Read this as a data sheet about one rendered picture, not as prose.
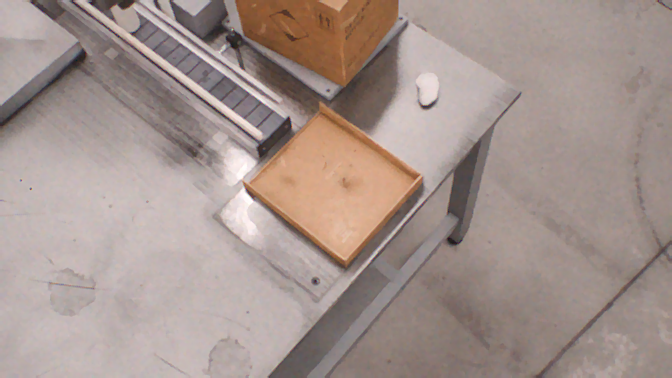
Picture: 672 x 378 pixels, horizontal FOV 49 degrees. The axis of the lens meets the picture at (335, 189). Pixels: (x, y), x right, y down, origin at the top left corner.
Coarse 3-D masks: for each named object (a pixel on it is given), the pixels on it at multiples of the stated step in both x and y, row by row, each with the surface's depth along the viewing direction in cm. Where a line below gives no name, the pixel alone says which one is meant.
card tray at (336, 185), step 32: (320, 128) 171; (352, 128) 167; (288, 160) 167; (320, 160) 167; (352, 160) 166; (384, 160) 166; (256, 192) 161; (288, 192) 164; (320, 192) 163; (352, 192) 163; (384, 192) 162; (320, 224) 160; (352, 224) 159; (384, 224) 159; (352, 256) 154
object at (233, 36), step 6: (234, 30) 168; (228, 36) 167; (234, 36) 167; (240, 36) 167; (228, 42) 168; (234, 42) 167; (240, 42) 168; (222, 48) 167; (234, 48) 169; (240, 54) 173; (240, 60) 175; (240, 66) 177
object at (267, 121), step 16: (112, 16) 184; (112, 32) 182; (144, 32) 181; (160, 32) 180; (160, 48) 178; (176, 48) 178; (176, 64) 176; (192, 64) 175; (208, 64) 175; (176, 80) 174; (192, 80) 173; (208, 80) 173; (224, 80) 173; (224, 96) 171; (240, 96) 170; (240, 112) 168; (256, 112) 168; (272, 112) 168; (240, 128) 167; (256, 128) 167; (272, 128) 166
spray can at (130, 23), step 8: (112, 8) 173; (120, 8) 173; (128, 8) 174; (120, 16) 175; (128, 16) 176; (136, 16) 179; (120, 24) 178; (128, 24) 178; (136, 24) 180; (128, 32) 180
